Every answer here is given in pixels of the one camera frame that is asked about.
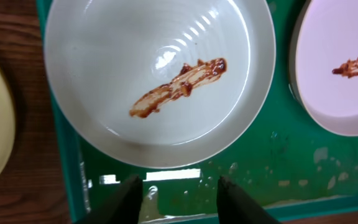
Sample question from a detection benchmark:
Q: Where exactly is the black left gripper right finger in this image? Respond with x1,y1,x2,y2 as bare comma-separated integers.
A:
216,176,280,224

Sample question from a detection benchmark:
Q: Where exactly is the teal plastic tray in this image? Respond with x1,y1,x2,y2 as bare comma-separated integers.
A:
52,0,358,223

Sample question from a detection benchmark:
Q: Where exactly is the white plate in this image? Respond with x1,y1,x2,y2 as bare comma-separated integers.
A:
44,0,276,169
289,0,358,136

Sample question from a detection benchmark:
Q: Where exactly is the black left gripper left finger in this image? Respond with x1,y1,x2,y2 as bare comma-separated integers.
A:
75,175,143,224

